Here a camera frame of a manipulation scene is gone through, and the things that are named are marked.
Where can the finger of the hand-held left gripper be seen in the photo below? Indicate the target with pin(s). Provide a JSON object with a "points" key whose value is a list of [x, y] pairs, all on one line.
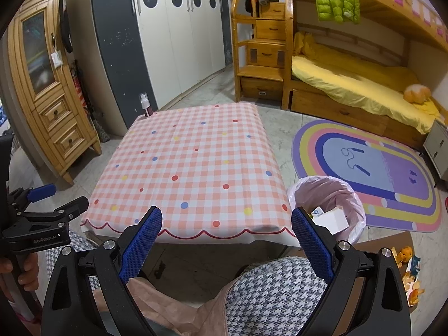
{"points": [[70, 210], [42, 191]]}

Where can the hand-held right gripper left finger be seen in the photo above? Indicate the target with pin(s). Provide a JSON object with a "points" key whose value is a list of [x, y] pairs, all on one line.
{"points": [[140, 245]]}

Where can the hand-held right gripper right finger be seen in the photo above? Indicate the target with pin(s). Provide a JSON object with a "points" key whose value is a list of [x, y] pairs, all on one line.
{"points": [[311, 245]]}

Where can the pink-lined trash bin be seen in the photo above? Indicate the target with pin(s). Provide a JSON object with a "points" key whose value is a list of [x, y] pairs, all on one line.
{"points": [[329, 192]]}

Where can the person's left hand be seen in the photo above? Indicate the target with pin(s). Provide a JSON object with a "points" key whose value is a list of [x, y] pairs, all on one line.
{"points": [[28, 269]]}

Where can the person's left leg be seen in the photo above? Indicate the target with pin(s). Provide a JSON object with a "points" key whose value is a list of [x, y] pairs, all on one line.
{"points": [[78, 243]]}

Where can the person's leg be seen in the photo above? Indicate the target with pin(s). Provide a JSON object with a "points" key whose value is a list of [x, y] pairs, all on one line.
{"points": [[273, 297], [78, 243]]}

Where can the person's right leg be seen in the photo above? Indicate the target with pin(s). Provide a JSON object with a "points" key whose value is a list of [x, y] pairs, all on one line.
{"points": [[273, 297]]}

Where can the brown cardboard sheet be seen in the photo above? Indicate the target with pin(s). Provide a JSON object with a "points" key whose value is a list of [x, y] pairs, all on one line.
{"points": [[385, 241]]}

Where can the wooden glass-door cabinet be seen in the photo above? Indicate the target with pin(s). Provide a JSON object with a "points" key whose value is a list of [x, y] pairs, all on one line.
{"points": [[59, 112]]}

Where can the grey patterned cloth item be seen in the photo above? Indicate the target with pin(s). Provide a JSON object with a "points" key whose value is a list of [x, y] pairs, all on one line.
{"points": [[100, 131]]}

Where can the pink checked tablecloth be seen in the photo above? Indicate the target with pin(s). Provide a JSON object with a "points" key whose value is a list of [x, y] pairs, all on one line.
{"points": [[196, 168]]}

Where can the colourful leaning items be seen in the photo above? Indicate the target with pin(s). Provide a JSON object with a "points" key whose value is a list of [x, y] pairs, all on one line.
{"points": [[82, 91]]}

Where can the rainbow oval rug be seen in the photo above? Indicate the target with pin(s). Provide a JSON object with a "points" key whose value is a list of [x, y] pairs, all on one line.
{"points": [[402, 182]]}

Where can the small spray bottle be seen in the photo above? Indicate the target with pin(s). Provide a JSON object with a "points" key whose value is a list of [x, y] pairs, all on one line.
{"points": [[147, 108]]}

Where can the white hanging tag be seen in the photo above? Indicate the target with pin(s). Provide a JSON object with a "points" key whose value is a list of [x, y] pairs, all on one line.
{"points": [[56, 59]]}

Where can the small white cabinet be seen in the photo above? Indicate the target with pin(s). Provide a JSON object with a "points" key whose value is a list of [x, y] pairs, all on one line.
{"points": [[437, 147]]}

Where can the yellow bedding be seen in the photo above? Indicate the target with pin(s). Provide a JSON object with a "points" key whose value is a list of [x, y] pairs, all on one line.
{"points": [[350, 77]]}

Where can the black hanging bag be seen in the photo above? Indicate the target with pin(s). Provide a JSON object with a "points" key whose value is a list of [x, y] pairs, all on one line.
{"points": [[65, 21]]}

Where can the orange plush toy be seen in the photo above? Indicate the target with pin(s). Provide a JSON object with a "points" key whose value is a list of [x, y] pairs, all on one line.
{"points": [[416, 93]]}

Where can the white and grey wardrobe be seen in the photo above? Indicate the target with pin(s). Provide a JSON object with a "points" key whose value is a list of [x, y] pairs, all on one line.
{"points": [[168, 42]]}

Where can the wooden stair drawers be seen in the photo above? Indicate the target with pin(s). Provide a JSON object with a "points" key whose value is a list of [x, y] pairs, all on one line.
{"points": [[262, 56]]}

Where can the wooden bunk bed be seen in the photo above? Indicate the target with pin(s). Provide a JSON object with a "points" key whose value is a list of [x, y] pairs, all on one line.
{"points": [[385, 17]]}

